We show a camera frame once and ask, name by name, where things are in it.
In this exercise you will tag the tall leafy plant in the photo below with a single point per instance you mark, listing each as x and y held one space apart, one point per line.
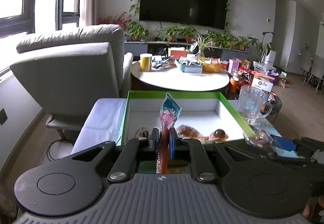
260 46

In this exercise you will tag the dark wall socket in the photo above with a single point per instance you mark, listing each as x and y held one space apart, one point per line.
3 117

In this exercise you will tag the orange jar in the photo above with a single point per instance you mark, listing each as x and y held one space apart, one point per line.
234 84

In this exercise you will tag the round white table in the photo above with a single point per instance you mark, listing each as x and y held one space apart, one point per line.
177 79

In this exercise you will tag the white box with logo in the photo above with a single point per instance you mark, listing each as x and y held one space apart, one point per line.
262 85

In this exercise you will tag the orange box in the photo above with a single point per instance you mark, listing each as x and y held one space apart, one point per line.
177 52

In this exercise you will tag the red flower plant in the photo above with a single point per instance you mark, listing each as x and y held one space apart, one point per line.
114 20

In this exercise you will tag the purple gift bag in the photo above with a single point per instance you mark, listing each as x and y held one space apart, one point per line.
272 77

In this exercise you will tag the potted green plant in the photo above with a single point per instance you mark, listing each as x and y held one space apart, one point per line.
188 32
136 30
238 41
216 38
170 31

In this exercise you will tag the dining chair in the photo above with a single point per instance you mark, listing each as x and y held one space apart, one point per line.
317 69
305 62

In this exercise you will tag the spider plant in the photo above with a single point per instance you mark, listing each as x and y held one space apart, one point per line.
202 46

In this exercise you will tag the teal pink snack packet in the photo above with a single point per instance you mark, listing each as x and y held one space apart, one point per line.
168 112

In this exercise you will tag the pink box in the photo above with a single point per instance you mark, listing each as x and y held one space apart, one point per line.
235 65

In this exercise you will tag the blue organizer tray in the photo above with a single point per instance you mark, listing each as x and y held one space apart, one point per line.
189 69

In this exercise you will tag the clear packet of brown snack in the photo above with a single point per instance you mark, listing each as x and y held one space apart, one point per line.
258 140

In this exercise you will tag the orange woven basket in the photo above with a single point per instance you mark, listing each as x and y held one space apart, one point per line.
211 67

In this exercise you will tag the black television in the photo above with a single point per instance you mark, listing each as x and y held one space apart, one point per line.
182 1

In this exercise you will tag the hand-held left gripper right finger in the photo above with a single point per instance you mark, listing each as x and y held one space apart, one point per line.
173 143

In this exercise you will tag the white humidifier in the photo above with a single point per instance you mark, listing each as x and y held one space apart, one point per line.
270 57

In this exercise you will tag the lavender cloth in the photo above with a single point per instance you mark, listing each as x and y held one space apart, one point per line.
101 122

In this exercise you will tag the grey armchair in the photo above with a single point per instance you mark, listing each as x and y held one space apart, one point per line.
63 74

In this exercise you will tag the round brown chocolate snack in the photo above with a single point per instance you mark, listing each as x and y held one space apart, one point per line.
219 134

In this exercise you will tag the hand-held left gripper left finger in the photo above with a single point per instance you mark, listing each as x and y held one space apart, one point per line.
154 138

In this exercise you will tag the green cardboard box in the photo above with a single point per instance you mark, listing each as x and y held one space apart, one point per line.
202 115

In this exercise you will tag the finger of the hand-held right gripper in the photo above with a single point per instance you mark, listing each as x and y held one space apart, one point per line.
291 159
284 143

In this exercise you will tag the clear glass mug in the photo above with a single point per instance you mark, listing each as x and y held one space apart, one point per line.
249 105

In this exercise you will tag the yellow canister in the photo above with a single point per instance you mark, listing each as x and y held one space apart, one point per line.
146 63

